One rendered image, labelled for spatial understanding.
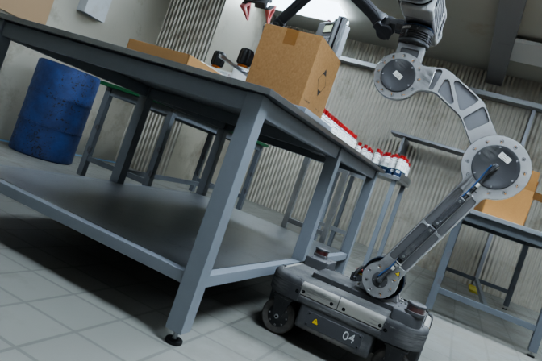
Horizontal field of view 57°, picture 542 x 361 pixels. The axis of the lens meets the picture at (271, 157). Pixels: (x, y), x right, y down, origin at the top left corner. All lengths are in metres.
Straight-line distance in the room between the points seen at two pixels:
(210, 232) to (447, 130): 5.68
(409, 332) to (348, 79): 5.71
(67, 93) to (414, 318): 3.60
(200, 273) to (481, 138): 1.15
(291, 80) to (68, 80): 3.10
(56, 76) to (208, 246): 3.36
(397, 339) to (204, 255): 0.76
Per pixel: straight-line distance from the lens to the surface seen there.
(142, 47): 1.81
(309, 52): 1.88
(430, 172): 6.92
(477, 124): 2.09
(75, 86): 4.71
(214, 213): 1.55
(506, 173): 2.02
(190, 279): 1.59
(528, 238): 3.75
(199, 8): 6.51
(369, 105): 7.16
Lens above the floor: 0.62
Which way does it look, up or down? 1 degrees up
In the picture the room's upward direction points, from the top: 19 degrees clockwise
